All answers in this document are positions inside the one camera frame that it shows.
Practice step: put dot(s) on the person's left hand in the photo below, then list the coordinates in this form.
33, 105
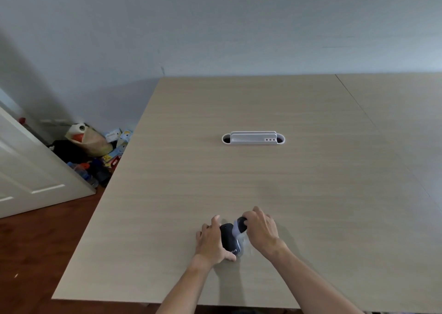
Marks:
209, 243

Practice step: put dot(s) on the person's right hand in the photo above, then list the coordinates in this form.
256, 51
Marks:
264, 232

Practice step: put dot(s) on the person's right thumb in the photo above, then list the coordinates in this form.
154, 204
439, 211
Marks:
243, 219

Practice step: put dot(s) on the person's left middle finger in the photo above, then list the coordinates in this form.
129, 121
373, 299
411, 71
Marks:
206, 228

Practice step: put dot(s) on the person's left thumb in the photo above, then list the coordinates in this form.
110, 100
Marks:
231, 256

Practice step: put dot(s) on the black sock with white print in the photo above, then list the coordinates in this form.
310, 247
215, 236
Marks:
229, 237

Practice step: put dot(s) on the person's left forearm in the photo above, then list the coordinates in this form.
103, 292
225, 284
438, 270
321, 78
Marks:
183, 286

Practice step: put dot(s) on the person's right forearm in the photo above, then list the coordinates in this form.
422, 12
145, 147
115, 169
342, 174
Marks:
310, 282

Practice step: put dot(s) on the black pouch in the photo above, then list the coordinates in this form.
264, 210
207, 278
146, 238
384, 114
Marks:
102, 176

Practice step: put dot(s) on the yellow box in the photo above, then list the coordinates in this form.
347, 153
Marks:
111, 159

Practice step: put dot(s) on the light blue carton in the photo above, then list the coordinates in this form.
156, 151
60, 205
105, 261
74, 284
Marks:
125, 138

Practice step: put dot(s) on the white and blue box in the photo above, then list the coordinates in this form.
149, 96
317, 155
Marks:
113, 135

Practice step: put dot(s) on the blue plastic bottle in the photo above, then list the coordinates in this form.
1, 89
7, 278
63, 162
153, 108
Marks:
84, 175

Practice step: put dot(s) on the beige paper bag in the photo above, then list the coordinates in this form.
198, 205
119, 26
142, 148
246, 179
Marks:
95, 141

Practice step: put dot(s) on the black bag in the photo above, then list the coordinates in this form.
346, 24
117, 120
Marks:
70, 150

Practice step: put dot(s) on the white paper roll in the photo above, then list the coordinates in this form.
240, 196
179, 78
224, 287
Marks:
78, 129

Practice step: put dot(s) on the white panelled door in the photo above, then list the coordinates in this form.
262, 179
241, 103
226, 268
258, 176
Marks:
31, 172

